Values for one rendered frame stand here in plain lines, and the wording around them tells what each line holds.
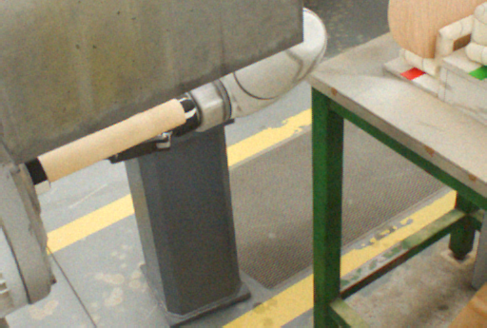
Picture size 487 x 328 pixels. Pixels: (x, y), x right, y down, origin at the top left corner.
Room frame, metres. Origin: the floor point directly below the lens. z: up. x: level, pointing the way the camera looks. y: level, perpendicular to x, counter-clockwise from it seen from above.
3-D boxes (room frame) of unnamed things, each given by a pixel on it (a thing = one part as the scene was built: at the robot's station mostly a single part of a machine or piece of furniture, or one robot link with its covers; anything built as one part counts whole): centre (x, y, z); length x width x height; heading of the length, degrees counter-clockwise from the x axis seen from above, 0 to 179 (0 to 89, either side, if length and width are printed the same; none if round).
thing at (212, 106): (0.95, -0.04, 1.07); 0.09 x 0.06 x 0.09; 26
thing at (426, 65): (1.14, -0.51, 0.96); 0.11 x 0.03 x 0.03; 26
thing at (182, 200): (1.50, 0.03, 0.35); 0.28 x 0.28 x 0.70; 18
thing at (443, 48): (1.11, -0.54, 0.99); 0.03 x 0.03 x 0.09
